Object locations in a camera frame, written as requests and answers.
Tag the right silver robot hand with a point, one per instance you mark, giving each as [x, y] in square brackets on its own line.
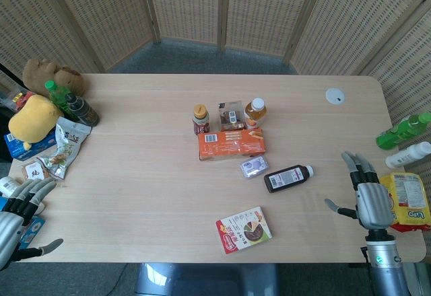
[373, 205]

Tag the white milk bottle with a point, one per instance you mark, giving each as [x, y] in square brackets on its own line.
[405, 155]

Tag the brown jar orange lid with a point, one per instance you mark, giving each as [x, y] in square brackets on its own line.
[201, 120]

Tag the dark tea bottle black cap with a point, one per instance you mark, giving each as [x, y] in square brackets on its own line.
[82, 111]

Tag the red cake box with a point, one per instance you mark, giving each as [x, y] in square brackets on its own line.
[243, 229]

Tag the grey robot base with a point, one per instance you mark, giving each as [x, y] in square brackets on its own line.
[205, 279]

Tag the yellow plush toy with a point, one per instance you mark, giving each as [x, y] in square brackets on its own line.
[32, 119]

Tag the clear plastic snack box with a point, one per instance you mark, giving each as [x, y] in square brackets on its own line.
[230, 115]

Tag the orange biscuit box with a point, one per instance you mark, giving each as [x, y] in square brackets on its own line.
[231, 144]

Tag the green soda bottle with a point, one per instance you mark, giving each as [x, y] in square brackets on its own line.
[402, 131]

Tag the small brown snack packet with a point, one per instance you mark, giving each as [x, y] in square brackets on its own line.
[33, 173]

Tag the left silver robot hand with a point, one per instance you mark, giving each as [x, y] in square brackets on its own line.
[8, 228]

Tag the small purple plastic pack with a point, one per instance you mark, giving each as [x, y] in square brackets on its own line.
[254, 167]

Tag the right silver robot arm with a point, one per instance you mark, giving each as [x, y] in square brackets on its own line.
[387, 265]

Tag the blue white carton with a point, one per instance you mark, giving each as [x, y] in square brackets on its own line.
[30, 230]

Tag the silver nut snack bag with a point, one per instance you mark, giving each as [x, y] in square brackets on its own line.
[64, 148]

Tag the brown plush toy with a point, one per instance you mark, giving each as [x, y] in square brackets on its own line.
[54, 74]

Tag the yellow noodle bag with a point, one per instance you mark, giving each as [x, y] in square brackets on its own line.
[409, 202]

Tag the white jar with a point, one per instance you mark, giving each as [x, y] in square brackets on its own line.
[8, 186]

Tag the dark brown drink bottle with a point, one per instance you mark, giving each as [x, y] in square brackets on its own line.
[287, 177]

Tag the blue tissue box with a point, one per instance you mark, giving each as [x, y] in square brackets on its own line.
[27, 146]

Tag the green bottle green cap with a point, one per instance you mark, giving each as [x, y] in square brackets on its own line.
[59, 95]

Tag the wooden folding screen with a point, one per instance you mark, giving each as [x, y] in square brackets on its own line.
[215, 13]

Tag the orange juice bottle white cap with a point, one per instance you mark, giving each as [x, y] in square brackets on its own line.
[255, 113]

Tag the red snack package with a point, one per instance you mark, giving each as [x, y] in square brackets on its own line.
[22, 99]

